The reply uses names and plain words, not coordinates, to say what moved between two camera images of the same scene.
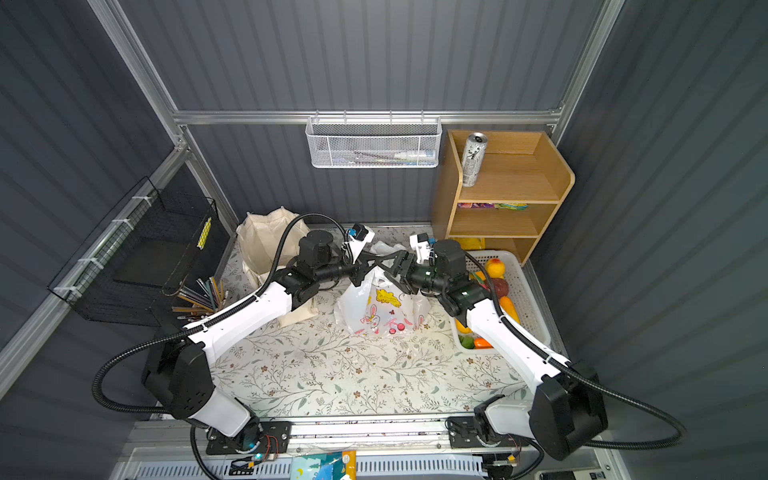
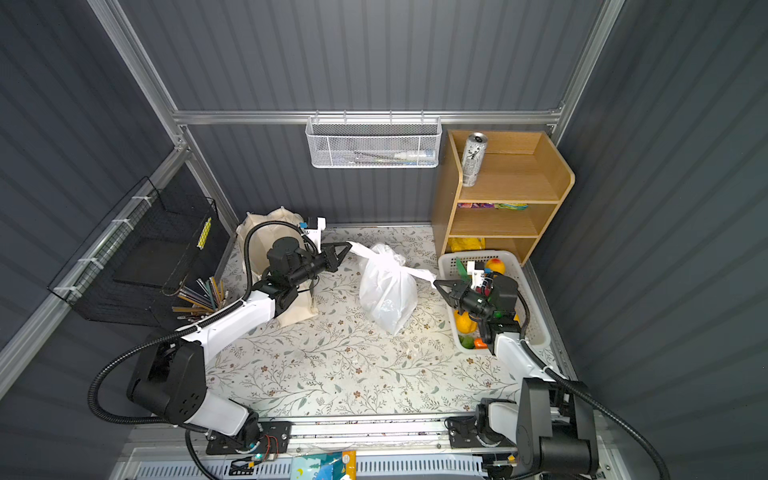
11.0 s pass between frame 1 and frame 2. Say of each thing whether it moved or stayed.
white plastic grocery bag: moved
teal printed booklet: stayed
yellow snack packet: stayed
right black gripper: moved
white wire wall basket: stayed
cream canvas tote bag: stayed
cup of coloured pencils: stayed
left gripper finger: moved
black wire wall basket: stayed
